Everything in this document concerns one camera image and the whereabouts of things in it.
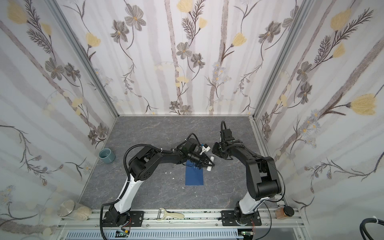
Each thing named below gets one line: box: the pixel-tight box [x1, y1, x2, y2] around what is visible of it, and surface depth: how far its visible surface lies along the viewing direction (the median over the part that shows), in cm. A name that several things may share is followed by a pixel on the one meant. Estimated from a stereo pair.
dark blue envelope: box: [185, 159, 204, 186], surface depth 91 cm
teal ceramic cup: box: [98, 148, 116, 164], surface depth 95 cm
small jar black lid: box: [275, 205, 295, 220], surface depth 70 cm
